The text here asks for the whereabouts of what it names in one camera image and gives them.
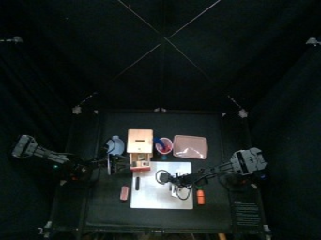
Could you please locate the wooden drawer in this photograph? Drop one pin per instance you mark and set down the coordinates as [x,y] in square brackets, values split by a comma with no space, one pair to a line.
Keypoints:
[135,168]

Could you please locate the toy sushi roll piece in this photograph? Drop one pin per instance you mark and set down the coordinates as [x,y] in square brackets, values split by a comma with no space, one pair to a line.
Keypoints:
[143,163]

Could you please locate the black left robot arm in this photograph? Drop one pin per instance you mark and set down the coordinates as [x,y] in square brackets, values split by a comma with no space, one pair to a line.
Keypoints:
[41,152]

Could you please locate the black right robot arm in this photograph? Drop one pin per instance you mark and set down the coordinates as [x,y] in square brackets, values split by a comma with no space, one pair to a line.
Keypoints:
[250,161]

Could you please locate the wooden drawer cabinet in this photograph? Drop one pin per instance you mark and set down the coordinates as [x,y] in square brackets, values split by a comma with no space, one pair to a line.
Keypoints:
[139,140]

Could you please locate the blue plate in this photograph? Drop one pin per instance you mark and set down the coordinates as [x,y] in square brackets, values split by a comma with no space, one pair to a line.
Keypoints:
[115,146]

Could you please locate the orange toy carrot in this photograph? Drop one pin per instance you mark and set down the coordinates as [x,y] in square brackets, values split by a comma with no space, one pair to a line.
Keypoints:
[200,197]

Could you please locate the white cutting board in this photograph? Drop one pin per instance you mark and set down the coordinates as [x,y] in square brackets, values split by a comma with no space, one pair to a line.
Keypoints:
[153,201]

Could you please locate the pink rectangular block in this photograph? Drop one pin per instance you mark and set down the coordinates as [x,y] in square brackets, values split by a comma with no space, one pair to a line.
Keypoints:
[124,193]

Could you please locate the pink square tray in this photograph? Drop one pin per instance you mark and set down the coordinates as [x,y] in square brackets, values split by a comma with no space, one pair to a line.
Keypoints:
[189,146]

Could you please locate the blue utensil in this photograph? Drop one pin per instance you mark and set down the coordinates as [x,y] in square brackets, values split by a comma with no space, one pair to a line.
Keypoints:
[157,141]

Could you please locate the metal frame clamp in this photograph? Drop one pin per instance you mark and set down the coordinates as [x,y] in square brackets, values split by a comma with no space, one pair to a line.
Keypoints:
[159,109]
[76,109]
[311,41]
[242,113]
[16,39]

